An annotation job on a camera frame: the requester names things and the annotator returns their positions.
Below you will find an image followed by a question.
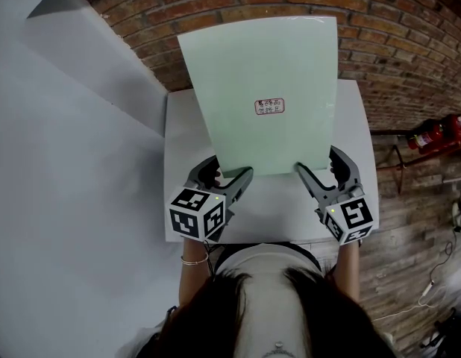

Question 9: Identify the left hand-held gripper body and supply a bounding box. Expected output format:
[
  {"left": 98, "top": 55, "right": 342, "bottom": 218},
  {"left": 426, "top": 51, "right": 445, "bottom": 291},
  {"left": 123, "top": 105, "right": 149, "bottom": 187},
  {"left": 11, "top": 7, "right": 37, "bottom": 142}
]
[{"left": 169, "top": 179, "right": 238, "bottom": 244}]

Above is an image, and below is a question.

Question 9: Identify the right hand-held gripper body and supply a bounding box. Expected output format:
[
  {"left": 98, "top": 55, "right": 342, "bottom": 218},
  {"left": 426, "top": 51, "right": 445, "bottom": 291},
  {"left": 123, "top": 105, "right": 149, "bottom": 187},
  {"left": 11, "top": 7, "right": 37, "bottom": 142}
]
[{"left": 313, "top": 183, "right": 375, "bottom": 246}]

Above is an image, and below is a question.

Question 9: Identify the pale green sheet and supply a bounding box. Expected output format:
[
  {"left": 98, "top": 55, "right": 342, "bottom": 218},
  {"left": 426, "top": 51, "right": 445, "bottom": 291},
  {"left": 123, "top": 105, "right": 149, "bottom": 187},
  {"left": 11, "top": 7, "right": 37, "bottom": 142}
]
[{"left": 177, "top": 15, "right": 339, "bottom": 178}]

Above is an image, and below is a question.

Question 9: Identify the person's left forearm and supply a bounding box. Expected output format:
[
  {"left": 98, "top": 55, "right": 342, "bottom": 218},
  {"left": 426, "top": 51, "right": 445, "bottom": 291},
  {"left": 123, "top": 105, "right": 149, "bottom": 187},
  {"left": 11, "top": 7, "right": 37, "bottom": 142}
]
[{"left": 178, "top": 236, "right": 211, "bottom": 308}]

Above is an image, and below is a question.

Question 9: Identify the person's right forearm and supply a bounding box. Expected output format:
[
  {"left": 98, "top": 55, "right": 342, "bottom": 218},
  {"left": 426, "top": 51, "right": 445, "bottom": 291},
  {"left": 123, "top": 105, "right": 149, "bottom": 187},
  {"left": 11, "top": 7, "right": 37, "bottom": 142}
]
[{"left": 333, "top": 240, "right": 362, "bottom": 302}]

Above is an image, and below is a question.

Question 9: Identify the white table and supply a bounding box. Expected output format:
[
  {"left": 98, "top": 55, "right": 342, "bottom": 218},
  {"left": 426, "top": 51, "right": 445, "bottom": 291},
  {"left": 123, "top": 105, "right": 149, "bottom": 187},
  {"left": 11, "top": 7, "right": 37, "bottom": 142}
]
[{"left": 163, "top": 79, "right": 380, "bottom": 245}]

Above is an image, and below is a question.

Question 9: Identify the wooden coat rack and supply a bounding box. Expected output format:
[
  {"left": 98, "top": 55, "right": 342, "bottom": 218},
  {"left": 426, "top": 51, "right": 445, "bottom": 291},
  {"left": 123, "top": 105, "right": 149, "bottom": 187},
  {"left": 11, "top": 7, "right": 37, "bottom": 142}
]
[{"left": 375, "top": 143, "right": 461, "bottom": 196}]

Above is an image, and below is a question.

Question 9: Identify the red fire extinguisher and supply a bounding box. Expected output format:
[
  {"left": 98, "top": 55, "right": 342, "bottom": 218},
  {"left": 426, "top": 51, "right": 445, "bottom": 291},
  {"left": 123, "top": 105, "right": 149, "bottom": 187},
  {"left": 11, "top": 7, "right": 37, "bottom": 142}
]
[{"left": 407, "top": 119, "right": 459, "bottom": 151}]

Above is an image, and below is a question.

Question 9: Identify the person's white shirt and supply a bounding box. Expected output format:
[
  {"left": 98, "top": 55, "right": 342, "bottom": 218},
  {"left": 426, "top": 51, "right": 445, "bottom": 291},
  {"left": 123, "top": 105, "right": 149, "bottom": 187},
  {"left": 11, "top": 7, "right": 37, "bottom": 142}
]
[{"left": 122, "top": 242, "right": 399, "bottom": 358}]

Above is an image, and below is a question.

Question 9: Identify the black metal stand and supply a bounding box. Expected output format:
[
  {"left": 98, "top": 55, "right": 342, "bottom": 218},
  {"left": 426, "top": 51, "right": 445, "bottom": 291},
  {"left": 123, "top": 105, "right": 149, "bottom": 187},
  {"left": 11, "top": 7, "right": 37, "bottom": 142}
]
[{"left": 420, "top": 307, "right": 461, "bottom": 351}]

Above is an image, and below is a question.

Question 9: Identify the thin gold bracelet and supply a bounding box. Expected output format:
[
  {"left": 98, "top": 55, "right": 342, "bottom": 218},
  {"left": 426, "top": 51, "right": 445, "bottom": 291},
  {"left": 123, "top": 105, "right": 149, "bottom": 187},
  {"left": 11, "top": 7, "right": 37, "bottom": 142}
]
[{"left": 180, "top": 251, "right": 210, "bottom": 268}]

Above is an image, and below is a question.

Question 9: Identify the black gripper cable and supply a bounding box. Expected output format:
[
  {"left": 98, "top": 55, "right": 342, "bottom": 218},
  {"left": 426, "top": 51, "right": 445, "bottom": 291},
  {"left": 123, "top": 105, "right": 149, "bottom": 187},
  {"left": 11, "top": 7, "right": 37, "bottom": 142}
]
[{"left": 203, "top": 240, "right": 226, "bottom": 276}]

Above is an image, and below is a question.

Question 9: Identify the thin black cable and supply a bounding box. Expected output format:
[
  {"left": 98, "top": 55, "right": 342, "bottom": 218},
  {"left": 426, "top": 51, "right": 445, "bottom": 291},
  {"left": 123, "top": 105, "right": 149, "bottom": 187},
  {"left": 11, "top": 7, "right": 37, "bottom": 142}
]
[{"left": 430, "top": 228, "right": 461, "bottom": 283}]

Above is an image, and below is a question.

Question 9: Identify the white cable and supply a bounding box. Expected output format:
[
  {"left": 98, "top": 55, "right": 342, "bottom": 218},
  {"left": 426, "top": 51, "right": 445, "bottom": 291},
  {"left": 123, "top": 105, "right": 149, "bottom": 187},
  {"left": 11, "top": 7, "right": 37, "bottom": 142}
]
[{"left": 371, "top": 280, "right": 440, "bottom": 323}]

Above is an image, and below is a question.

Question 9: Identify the silver necklace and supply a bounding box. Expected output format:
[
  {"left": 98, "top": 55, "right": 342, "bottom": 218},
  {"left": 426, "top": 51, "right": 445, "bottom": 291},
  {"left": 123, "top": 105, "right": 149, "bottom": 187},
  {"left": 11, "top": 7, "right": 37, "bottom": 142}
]
[{"left": 262, "top": 340, "right": 297, "bottom": 358}]

